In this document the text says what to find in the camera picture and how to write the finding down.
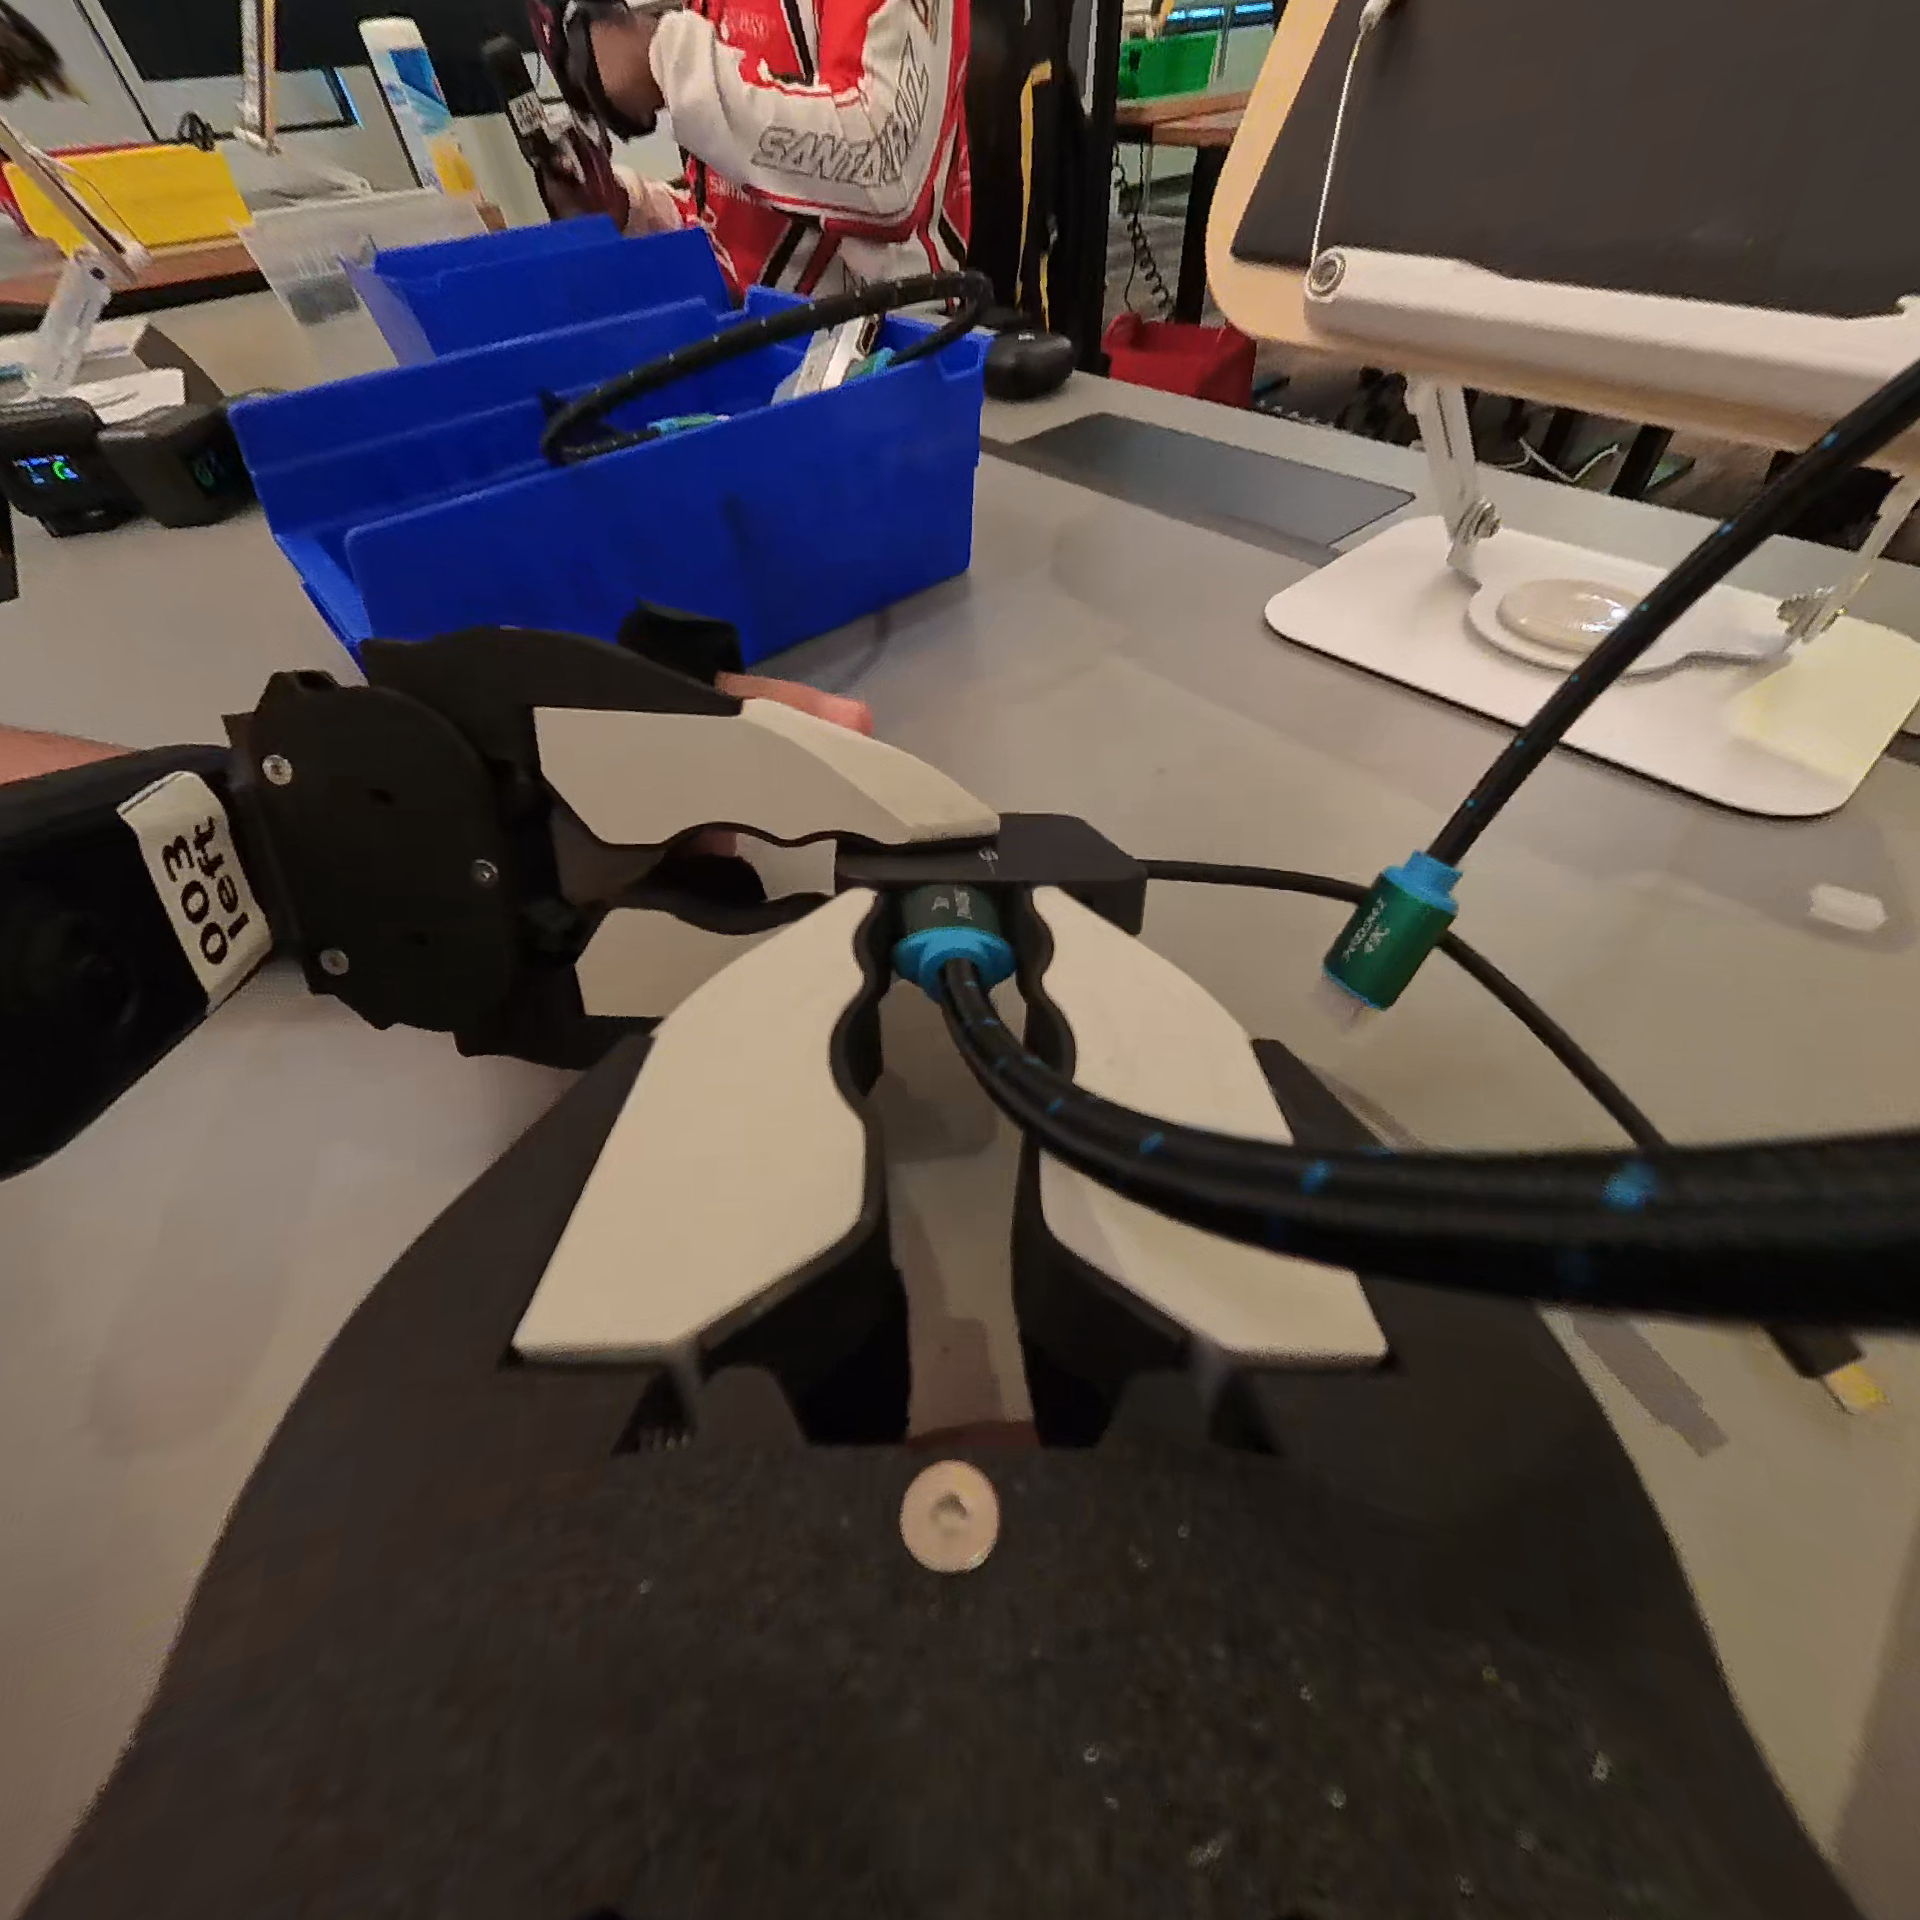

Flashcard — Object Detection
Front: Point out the black square adapter hub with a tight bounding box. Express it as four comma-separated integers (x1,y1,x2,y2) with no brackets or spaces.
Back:
836,809,1894,1422

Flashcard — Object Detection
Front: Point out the pale yellow sticky note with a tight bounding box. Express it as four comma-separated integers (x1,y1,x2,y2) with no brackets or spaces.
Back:
1726,620,1903,776

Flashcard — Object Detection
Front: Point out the black electronic device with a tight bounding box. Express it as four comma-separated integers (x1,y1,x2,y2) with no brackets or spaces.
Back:
0,403,106,539
93,392,260,531

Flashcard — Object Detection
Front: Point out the thick braided green-plug HDMI cable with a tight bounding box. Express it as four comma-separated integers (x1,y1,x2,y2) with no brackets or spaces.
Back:
540,269,995,463
883,351,1920,1327

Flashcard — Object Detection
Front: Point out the computer monitor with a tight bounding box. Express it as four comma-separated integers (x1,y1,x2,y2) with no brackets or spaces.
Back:
106,0,362,140

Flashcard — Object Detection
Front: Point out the black bag yellow trim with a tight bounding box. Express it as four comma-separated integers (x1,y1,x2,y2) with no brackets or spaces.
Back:
967,0,1124,335

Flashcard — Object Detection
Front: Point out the white blue bottle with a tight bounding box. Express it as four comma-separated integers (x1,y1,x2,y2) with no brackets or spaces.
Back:
358,16,471,196

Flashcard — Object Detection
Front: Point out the wood framed black board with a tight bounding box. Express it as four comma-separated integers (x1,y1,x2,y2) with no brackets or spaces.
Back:
1207,0,1920,324

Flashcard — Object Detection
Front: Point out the dark grey desk cable cover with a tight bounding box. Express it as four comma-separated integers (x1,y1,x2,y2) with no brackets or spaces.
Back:
1016,412,1416,553

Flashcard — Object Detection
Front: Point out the white tablet stand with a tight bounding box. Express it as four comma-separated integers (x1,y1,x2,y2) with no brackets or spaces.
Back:
1264,247,1920,819

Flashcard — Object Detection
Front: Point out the person in red white jacket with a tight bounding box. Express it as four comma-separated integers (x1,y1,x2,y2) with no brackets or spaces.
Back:
480,0,975,324

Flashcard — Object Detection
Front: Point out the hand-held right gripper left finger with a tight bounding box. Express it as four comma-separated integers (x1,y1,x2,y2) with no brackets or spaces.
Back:
509,892,911,1444

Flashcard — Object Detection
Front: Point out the blue storage bin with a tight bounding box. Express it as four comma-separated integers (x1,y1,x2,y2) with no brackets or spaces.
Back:
343,215,735,367
228,285,991,676

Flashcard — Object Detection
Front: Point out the person's left hand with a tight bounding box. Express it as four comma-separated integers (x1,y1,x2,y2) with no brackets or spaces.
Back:
712,671,876,741

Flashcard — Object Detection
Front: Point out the green storage box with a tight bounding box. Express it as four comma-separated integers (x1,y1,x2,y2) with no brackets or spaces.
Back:
1118,28,1220,105

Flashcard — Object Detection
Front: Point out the yellow tray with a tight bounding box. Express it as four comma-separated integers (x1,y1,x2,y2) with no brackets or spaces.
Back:
0,140,253,254

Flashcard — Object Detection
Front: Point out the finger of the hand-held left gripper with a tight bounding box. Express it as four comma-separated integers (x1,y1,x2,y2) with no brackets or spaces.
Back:
574,887,883,1024
532,697,1002,847

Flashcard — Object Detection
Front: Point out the red box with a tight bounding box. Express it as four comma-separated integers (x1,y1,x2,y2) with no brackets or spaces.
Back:
1101,310,1260,408

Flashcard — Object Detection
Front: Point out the person's left forearm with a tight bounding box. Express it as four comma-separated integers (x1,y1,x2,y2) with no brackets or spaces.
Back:
0,724,143,788

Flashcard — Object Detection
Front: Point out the wooden side table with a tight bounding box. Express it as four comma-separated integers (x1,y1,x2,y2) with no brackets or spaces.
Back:
1112,89,1254,147

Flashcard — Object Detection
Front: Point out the clear plastic container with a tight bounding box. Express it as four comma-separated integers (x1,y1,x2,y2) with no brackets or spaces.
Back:
240,198,380,327

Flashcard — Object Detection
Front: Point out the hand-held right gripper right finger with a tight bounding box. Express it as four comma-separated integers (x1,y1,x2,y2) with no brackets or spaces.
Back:
1012,887,1392,1444

